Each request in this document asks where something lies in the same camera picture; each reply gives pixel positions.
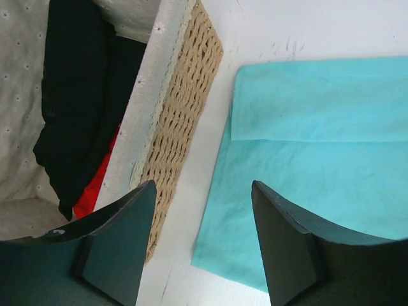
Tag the teal t-shirt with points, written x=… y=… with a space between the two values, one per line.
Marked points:
x=329 y=136

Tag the red garment in basket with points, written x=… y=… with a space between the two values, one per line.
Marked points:
x=87 y=202

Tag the wicker laundry basket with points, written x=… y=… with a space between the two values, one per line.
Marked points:
x=181 y=58

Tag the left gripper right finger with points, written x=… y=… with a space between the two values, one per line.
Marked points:
x=309 y=260

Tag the black garment in basket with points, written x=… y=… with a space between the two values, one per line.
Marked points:
x=89 y=73

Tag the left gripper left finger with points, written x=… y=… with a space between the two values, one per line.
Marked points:
x=96 y=260

